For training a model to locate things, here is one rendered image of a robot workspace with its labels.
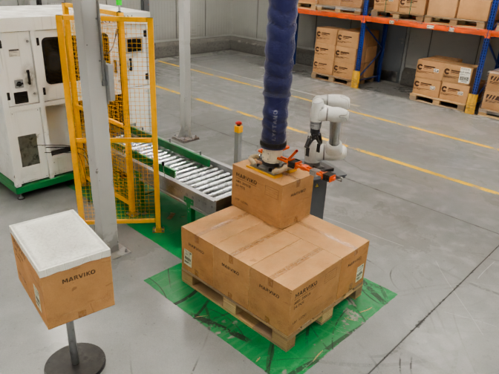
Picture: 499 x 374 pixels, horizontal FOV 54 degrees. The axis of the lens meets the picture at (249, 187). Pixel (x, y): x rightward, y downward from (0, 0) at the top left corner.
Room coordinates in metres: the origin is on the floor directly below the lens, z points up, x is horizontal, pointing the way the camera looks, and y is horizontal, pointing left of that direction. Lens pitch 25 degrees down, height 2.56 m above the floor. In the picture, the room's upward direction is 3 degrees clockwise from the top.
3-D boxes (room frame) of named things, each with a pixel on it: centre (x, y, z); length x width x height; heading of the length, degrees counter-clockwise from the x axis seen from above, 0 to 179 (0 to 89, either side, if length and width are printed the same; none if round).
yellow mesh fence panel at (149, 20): (4.37, 1.29, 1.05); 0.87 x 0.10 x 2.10; 99
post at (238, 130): (4.97, 0.14, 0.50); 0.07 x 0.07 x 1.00; 47
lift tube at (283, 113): (3.95, -0.19, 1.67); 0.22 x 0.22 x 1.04
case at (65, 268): (2.54, 1.13, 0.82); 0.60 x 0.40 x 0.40; 39
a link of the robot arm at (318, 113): (3.67, -0.50, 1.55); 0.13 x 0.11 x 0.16; 82
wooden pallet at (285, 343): (3.53, -0.22, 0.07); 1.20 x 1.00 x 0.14; 47
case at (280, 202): (3.96, -0.19, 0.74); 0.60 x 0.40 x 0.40; 45
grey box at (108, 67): (4.05, 1.23, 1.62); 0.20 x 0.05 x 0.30; 47
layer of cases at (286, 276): (3.53, -0.22, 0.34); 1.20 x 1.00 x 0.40; 47
